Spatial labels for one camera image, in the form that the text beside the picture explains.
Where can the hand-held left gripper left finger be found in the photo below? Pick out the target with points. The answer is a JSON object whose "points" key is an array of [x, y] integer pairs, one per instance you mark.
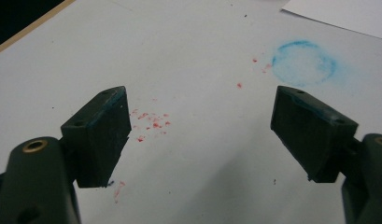
{"points": [[101, 140]]}

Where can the wooden table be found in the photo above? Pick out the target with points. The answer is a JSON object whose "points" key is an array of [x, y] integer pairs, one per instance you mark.
{"points": [[30, 28]]}

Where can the large white board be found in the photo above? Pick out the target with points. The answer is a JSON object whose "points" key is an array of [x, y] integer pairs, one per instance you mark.
{"points": [[195, 77]]}

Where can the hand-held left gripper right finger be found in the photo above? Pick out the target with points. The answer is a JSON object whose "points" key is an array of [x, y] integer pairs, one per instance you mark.
{"points": [[310, 137]]}

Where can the white paper sheet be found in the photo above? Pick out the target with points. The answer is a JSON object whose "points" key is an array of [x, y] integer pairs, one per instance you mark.
{"points": [[344, 15]]}

